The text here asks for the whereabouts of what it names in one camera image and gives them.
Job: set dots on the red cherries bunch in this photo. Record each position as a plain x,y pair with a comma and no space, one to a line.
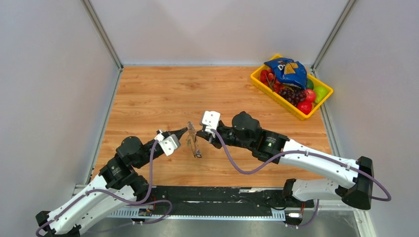
269,79

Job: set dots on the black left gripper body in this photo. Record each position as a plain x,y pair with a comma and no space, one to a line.
149,145

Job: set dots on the blue chips bag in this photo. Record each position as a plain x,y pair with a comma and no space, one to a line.
288,71

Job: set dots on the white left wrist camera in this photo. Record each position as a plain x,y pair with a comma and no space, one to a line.
168,144

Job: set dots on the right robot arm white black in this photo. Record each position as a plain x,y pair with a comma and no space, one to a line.
348,180

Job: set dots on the red apple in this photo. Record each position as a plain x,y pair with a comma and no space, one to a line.
305,107

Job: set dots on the metal key organizer ring plate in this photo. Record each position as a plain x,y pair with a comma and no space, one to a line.
192,138

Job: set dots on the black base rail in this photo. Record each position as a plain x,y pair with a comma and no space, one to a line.
218,203

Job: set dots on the red peach fruit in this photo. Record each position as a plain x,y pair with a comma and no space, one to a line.
310,95

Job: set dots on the yellow plastic bin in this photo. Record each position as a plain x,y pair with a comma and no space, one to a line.
311,83

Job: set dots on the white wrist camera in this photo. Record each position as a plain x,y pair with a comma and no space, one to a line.
168,144
210,120

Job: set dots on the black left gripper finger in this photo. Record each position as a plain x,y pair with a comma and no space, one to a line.
178,133
185,128

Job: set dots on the green apple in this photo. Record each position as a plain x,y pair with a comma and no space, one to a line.
321,92

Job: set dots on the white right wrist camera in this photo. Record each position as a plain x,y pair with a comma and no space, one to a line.
210,120

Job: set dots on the purple grape bunch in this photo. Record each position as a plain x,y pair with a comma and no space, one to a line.
293,96

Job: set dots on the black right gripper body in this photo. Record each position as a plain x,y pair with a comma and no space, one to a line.
228,135

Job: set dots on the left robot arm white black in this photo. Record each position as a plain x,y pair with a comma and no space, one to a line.
117,185

